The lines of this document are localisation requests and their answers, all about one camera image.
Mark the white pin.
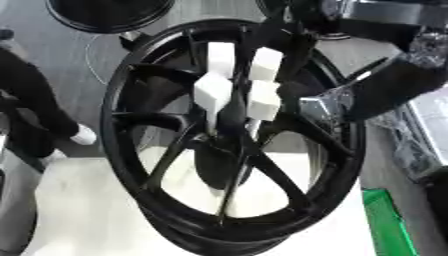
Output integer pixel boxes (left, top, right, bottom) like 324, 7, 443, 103
243, 79, 284, 140
248, 46, 286, 82
204, 41, 238, 80
192, 71, 237, 135

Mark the grey metal case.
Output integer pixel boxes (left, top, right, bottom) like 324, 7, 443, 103
406, 87, 448, 168

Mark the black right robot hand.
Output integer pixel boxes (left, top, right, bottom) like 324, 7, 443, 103
255, 17, 329, 101

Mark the black spoked wheel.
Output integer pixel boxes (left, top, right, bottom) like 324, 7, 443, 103
98, 18, 370, 256

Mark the thin white cable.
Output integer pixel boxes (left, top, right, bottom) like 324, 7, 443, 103
82, 33, 111, 86

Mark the green flat board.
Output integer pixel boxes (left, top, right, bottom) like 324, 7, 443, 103
360, 187, 424, 256

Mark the person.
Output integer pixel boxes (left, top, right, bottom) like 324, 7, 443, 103
0, 29, 100, 174

